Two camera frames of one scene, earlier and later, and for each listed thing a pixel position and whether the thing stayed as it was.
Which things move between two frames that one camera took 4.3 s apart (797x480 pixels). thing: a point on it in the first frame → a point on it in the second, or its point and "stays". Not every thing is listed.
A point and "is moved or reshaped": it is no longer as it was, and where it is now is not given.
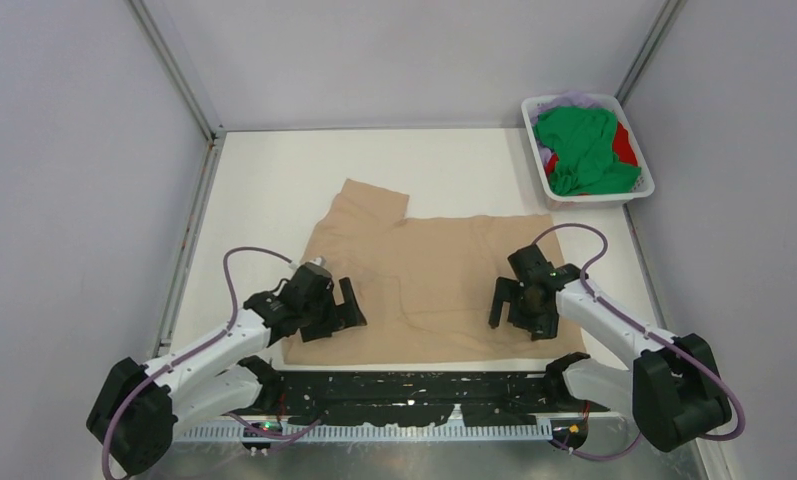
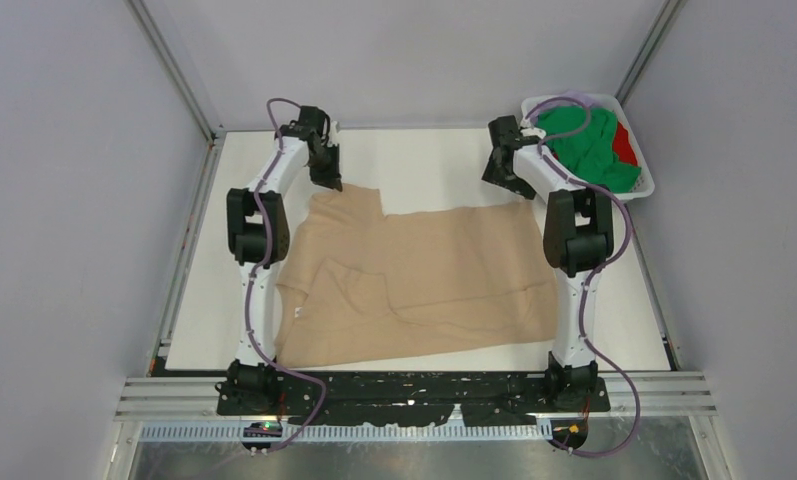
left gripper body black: [318, 317] → [324, 170]
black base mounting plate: [368, 398] stays
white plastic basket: [557, 202] stays
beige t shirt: [424, 285] is moved or reshaped
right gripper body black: [539, 321] → [509, 182]
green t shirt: [583, 141] stays
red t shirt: [625, 152] stays
